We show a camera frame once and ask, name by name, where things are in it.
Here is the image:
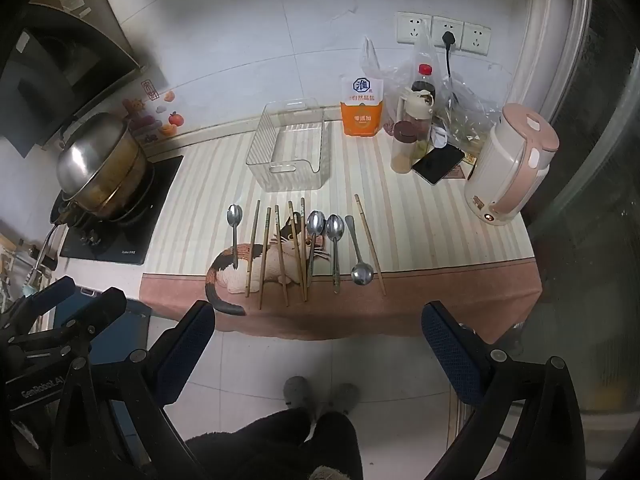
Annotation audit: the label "pink electric kettle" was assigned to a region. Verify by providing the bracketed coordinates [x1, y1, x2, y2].
[464, 103, 561, 227]

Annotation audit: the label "spice jar with brown lid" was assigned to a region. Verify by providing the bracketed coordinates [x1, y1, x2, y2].
[391, 121, 418, 174]

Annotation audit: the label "white wall outlet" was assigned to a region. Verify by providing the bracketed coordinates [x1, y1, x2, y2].
[460, 22, 493, 57]
[431, 16, 463, 50]
[396, 11, 432, 45]

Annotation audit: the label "cartoon wall stickers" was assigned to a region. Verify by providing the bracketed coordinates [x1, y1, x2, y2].
[122, 77, 185, 143]

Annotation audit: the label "clear plastic bag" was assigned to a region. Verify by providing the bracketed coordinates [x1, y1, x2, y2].
[395, 20, 506, 157]

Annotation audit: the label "clear plastic container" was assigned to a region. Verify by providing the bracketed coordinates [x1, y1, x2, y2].
[245, 96, 333, 192]

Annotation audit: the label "grey fuzzy slipper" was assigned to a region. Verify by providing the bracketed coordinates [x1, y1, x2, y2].
[284, 376, 317, 411]

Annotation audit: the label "person's left leg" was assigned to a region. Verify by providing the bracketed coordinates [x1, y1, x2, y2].
[185, 407, 313, 480]

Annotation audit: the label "white plastic bag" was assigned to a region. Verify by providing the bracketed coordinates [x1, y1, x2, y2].
[359, 36, 401, 91]

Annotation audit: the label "range hood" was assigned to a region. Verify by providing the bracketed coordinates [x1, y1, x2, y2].
[0, 0, 168, 158]

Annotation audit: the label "striped cat printed mat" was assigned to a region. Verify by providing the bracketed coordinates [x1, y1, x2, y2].
[139, 120, 543, 338]

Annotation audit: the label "oil bottle with beige lid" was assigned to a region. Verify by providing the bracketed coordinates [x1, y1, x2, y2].
[397, 90, 435, 156]

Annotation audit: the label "steel cooking pot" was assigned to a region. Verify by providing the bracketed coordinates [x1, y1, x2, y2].
[30, 112, 151, 281]

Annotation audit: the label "black smartphone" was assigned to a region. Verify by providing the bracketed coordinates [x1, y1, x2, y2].
[411, 143, 466, 186]

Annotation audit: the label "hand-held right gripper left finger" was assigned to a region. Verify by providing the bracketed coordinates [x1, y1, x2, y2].
[50, 300, 217, 480]

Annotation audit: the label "black cooktop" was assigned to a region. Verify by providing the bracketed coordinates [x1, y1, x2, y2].
[60, 155, 185, 265]

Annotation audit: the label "metal spoon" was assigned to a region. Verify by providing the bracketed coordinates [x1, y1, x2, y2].
[326, 214, 345, 295]
[344, 215, 373, 286]
[226, 204, 244, 268]
[306, 210, 327, 290]

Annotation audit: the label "dark bottle with red cap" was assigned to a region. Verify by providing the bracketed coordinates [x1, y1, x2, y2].
[411, 63, 437, 106]

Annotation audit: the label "set of wooden chopsticks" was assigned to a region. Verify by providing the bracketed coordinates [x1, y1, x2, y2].
[245, 194, 387, 311]

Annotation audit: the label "black power plug cable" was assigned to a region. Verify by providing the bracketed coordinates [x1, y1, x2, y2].
[442, 31, 468, 106]

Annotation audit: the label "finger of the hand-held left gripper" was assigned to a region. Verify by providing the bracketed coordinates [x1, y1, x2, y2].
[47, 287, 128, 347]
[20, 275, 77, 318]

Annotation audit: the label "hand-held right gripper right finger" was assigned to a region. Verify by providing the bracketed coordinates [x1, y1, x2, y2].
[422, 301, 588, 480]

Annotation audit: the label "person's right leg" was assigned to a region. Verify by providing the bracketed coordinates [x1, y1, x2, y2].
[305, 410, 363, 480]

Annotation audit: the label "person's leg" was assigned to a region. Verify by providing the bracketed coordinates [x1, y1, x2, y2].
[185, 407, 313, 480]
[305, 410, 363, 480]

